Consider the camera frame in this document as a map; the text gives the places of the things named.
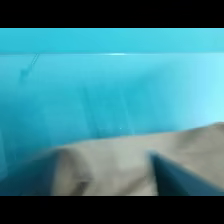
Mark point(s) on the beige garment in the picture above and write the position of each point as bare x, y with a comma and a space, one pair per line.
113, 166

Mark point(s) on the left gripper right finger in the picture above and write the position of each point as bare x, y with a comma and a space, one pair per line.
176, 181

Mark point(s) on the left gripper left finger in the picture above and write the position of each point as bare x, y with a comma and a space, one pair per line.
31, 179

